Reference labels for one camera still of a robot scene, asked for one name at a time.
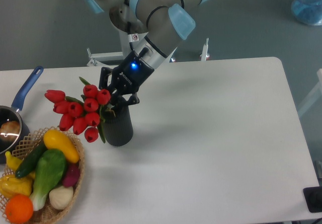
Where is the blue translucent container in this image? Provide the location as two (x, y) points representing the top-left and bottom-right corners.
(291, 0), (321, 26)

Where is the green bok choy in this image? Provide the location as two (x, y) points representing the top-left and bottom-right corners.
(30, 149), (67, 211)

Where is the white frame post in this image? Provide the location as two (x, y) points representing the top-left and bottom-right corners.
(200, 38), (210, 61)

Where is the red tulip bouquet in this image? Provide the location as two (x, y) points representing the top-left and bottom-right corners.
(44, 77), (116, 143)

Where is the blue handled saucepan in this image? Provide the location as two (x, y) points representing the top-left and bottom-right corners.
(1, 66), (44, 164)

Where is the dark grey ribbed vase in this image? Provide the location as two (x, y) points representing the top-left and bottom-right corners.
(102, 97), (133, 146)

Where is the yellow bell pepper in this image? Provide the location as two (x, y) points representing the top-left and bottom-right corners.
(1, 174), (33, 199)

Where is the dark green cucumber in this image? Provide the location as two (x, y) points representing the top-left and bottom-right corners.
(15, 141), (47, 178)

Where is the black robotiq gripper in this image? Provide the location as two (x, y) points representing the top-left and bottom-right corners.
(99, 50), (154, 111)

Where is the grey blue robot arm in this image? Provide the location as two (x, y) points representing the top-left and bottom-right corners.
(88, 0), (208, 109)

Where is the yellow squash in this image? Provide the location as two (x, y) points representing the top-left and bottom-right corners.
(43, 129), (80, 164)

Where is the yellow banana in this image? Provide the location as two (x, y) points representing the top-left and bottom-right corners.
(5, 151), (23, 173)

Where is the bread roll in saucepan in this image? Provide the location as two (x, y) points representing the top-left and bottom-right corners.
(1, 121), (20, 142)

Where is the white furniture at right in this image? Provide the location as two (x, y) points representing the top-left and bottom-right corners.
(297, 68), (321, 118)

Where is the orange fruit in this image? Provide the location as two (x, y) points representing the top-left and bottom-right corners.
(5, 194), (34, 223)

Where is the white garlic bulb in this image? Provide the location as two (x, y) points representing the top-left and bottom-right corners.
(49, 186), (73, 210)

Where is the black device at edge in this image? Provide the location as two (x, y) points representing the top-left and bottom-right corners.
(303, 186), (322, 213)

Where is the woven wicker basket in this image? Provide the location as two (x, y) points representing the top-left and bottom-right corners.
(9, 127), (85, 223)

